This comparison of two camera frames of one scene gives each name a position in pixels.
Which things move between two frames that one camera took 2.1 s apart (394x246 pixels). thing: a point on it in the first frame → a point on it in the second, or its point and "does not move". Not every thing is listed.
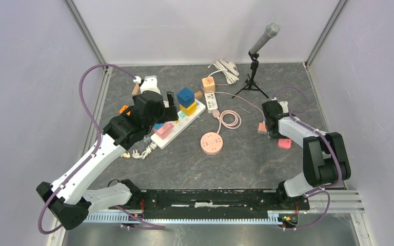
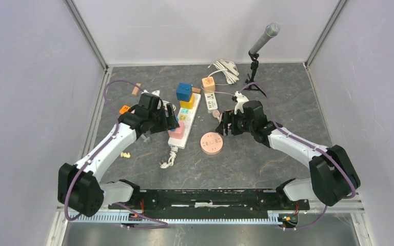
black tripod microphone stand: (252, 85) does not move
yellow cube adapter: (190, 111) → (188, 105)
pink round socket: (211, 143) does not move
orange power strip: (122, 109) does not move
